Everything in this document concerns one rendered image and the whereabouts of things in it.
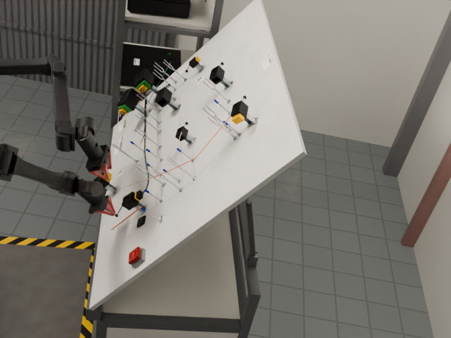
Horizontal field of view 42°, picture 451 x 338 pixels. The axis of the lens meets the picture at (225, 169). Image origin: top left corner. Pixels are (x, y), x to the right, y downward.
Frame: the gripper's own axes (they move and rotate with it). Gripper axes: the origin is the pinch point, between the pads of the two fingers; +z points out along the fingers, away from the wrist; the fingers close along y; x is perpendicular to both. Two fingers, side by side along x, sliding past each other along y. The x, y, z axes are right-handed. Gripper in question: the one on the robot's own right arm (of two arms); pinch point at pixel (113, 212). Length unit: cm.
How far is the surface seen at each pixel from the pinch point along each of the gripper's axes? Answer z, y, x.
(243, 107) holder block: -11, 11, -69
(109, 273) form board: 7.3, -23.3, 2.4
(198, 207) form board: -0.1, -15.7, -44.3
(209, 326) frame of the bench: 46, -32, -18
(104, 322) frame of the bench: 18.2, -36.2, 11.2
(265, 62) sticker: -5, 42, -73
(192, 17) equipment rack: -6, 109, -30
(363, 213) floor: 201, 132, -30
